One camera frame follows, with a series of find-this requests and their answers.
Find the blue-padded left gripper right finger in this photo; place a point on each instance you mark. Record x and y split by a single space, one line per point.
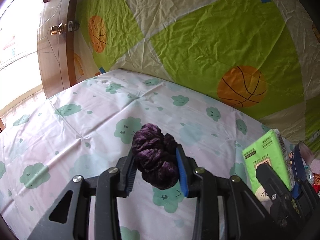
225 207

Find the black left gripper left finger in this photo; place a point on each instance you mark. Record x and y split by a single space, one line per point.
68 217

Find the fluffy pink sock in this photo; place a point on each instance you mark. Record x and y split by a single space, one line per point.
309 158

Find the green tissue pack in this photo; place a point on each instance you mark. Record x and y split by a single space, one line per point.
268 149

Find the purple velvet scrunchie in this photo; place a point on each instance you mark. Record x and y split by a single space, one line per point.
155 156

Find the red gold drawstring pouch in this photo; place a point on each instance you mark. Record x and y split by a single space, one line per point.
316 182

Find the round metal cookie tin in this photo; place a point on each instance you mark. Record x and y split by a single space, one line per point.
302 171

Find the cloud print table cloth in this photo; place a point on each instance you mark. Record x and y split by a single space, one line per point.
85 129

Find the green cream sports bedsheet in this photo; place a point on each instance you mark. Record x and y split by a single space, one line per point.
258 56

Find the brown wooden door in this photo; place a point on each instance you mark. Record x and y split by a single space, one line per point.
56 53

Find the brass door knob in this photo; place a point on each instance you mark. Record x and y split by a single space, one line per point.
70 26

